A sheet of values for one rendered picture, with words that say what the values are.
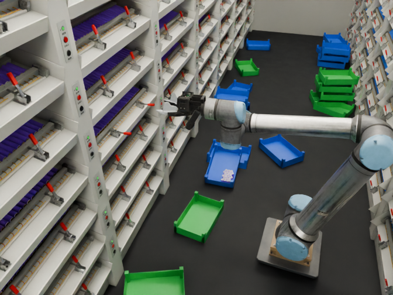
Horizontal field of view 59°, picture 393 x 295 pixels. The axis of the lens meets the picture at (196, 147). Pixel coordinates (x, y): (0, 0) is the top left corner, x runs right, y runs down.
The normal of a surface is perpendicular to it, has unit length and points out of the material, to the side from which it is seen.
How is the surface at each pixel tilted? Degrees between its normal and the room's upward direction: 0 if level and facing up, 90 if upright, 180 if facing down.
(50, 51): 90
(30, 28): 106
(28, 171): 16
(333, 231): 0
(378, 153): 79
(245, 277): 0
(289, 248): 91
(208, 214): 0
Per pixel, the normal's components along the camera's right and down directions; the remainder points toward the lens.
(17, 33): 0.92, 0.38
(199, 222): 0.00, -0.81
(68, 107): -0.29, 0.57
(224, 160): -0.08, -0.60
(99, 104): 0.25, -0.73
